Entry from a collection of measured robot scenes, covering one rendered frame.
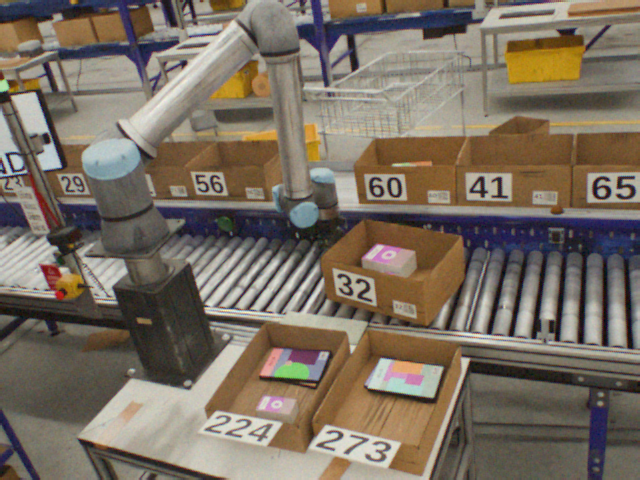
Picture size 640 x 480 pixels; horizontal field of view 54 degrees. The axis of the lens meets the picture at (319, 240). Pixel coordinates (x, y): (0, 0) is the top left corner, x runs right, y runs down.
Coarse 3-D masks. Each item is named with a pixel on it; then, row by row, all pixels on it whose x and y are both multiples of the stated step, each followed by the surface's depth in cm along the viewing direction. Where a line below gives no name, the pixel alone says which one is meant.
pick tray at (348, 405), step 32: (352, 352) 177; (384, 352) 186; (416, 352) 181; (448, 352) 176; (352, 384) 178; (448, 384) 163; (320, 416) 160; (352, 416) 168; (384, 416) 166; (416, 416) 164; (416, 448) 145
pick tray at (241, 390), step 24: (264, 336) 197; (288, 336) 196; (312, 336) 192; (336, 336) 188; (240, 360) 184; (264, 360) 195; (336, 360) 178; (240, 384) 184; (264, 384) 185; (288, 384) 183; (216, 408) 173; (240, 408) 178; (312, 408) 164; (288, 432) 159; (312, 432) 165
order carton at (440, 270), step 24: (360, 240) 231; (384, 240) 230; (408, 240) 223; (432, 240) 217; (456, 240) 211; (336, 264) 208; (360, 264) 234; (432, 264) 222; (456, 264) 208; (384, 288) 200; (408, 288) 194; (432, 288) 196; (456, 288) 212; (384, 312) 206; (432, 312) 199
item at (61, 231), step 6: (54, 228) 228; (60, 228) 227; (66, 228) 225; (72, 228) 225; (78, 228) 226; (48, 234) 226; (54, 234) 224; (60, 234) 223; (66, 234) 222; (72, 234) 223; (78, 234) 226; (48, 240) 226; (54, 240) 225; (60, 240) 224; (66, 240) 223; (72, 240) 223; (54, 246) 227; (60, 246) 228; (66, 246) 228; (72, 246) 228; (60, 252) 230; (66, 252) 228
